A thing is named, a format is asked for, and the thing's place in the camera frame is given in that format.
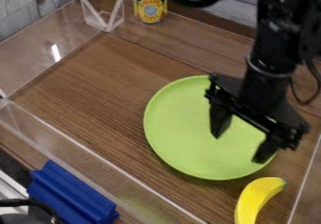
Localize green plate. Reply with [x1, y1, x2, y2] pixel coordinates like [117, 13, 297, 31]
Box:
[143, 75, 268, 181]

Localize yellow banana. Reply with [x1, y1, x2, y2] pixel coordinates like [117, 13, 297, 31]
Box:
[234, 177, 287, 224]

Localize clear acrylic corner bracket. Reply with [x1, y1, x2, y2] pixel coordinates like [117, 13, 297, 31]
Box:
[80, 0, 124, 33]

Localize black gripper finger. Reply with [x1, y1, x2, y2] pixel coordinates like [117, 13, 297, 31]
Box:
[251, 135, 279, 164]
[210, 99, 231, 139]

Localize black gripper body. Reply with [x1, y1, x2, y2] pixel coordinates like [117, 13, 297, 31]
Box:
[204, 73, 311, 150]

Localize yellow labelled tin can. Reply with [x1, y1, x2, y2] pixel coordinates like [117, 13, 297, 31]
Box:
[133, 0, 168, 24]

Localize black cable bottom left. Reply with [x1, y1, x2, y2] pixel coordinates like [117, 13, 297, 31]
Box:
[0, 199, 64, 224]

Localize blue plastic block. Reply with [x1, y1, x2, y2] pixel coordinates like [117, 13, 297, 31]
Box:
[28, 160, 119, 224]

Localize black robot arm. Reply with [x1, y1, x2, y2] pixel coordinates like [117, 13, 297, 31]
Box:
[204, 0, 321, 163]

